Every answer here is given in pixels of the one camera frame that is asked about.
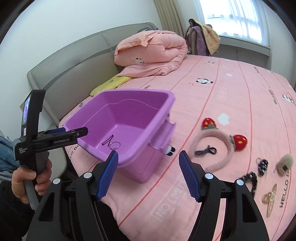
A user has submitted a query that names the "black wrist watch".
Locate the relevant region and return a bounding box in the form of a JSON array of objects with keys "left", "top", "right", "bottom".
[{"left": 239, "top": 172, "right": 258, "bottom": 197}]

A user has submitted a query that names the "pearl gold hair claw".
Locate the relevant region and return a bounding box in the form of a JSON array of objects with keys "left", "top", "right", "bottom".
[{"left": 262, "top": 183, "right": 278, "bottom": 218}]

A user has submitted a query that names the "thin brown hair clip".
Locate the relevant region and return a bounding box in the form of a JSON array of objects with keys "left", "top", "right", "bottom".
[{"left": 102, "top": 135, "right": 114, "bottom": 147}]

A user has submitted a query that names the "person's left hand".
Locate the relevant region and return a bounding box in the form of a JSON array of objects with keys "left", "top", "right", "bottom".
[{"left": 11, "top": 159, "right": 52, "bottom": 204}]

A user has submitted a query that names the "blue cloth on floor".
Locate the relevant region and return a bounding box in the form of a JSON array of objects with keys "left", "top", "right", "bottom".
[{"left": 0, "top": 136, "right": 20, "bottom": 182}]

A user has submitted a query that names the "pink fuzzy flower headband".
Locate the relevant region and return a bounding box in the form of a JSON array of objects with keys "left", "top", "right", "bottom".
[{"left": 188, "top": 118, "right": 248, "bottom": 173}]

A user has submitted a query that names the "purple plastic storage bin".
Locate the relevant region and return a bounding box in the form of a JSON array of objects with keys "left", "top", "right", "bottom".
[{"left": 63, "top": 89, "right": 175, "bottom": 183}]

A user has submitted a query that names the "pink printed bed sheet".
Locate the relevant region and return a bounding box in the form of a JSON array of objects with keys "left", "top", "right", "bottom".
[{"left": 58, "top": 54, "right": 296, "bottom": 241}]

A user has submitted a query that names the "grey padded headboard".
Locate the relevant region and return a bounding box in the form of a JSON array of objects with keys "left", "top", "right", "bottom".
[{"left": 27, "top": 22, "right": 157, "bottom": 125}]

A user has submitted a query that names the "yellow pillow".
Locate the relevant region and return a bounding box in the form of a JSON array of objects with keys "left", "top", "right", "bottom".
[{"left": 90, "top": 75, "right": 132, "bottom": 97}]

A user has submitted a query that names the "folded pink quilt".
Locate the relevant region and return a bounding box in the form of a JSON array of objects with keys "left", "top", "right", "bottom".
[{"left": 114, "top": 30, "right": 188, "bottom": 78}]

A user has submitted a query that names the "chair with draped clothes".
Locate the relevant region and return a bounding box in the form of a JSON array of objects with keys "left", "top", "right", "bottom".
[{"left": 184, "top": 19, "right": 221, "bottom": 56}]

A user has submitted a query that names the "window with sheer curtain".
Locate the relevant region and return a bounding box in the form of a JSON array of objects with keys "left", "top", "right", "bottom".
[{"left": 194, "top": 0, "right": 269, "bottom": 46}]

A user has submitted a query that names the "beige curtain left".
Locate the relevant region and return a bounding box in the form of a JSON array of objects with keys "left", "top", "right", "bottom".
[{"left": 154, "top": 0, "right": 184, "bottom": 37}]

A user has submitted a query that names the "black bow hair tie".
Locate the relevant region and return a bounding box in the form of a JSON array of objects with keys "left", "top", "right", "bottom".
[{"left": 194, "top": 145, "right": 218, "bottom": 156}]

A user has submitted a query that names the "beige fuzzy pouch keychain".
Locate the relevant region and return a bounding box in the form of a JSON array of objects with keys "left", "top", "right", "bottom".
[{"left": 273, "top": 154, "right": 294, "bottom": 176}]

